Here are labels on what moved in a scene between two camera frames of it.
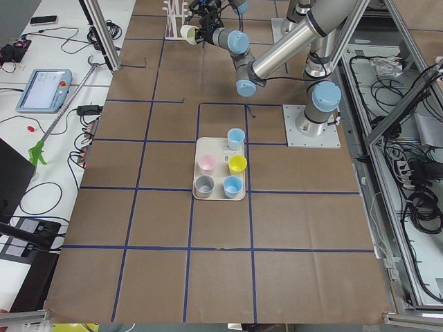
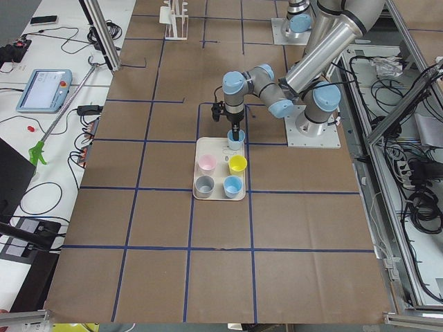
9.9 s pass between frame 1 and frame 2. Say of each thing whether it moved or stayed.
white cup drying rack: stayed
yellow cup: stayed
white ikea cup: moved
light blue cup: stayed
